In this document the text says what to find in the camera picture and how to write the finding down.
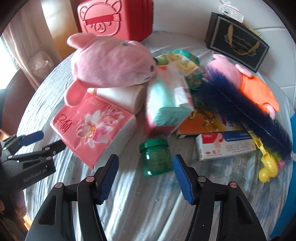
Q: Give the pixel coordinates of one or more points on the red white medicine box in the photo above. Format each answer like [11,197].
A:
[223,145]

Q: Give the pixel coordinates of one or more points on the green jar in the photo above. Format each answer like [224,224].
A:
[155,156]

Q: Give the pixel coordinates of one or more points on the pink pig plush blue shirt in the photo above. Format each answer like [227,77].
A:
[106,62]

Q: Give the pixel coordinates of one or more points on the person left hand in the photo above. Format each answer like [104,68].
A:
[18,203]

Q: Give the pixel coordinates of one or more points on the white cardboard tube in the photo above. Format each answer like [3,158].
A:
[130,98]

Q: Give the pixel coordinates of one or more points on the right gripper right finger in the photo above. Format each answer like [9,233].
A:
[199,192]

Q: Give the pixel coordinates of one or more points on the pink flower tissue pack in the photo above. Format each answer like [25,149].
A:
[94,129]

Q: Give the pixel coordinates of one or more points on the pink pig plush orange shirt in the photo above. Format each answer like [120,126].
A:
[250,85]

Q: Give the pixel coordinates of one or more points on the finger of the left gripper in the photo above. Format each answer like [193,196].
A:
[47,151]
[15,143]

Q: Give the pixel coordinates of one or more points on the green snack bag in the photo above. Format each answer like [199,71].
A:
[187,63]

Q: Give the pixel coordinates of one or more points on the small yellow box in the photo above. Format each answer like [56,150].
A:
[254,31]

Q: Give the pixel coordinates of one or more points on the orange box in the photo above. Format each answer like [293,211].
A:
[205,121]

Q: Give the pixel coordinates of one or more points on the black gift bag box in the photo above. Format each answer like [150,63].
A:
[232,39]

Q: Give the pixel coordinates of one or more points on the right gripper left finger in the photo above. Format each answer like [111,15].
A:
[93,191]

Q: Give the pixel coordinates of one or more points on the red piggy suitcase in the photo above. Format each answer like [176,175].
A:
[126,20]

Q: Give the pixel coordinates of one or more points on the clear plastic bag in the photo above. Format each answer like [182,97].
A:
[41,65]

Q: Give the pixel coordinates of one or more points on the pink white tissue box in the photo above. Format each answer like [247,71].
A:
[232,12]

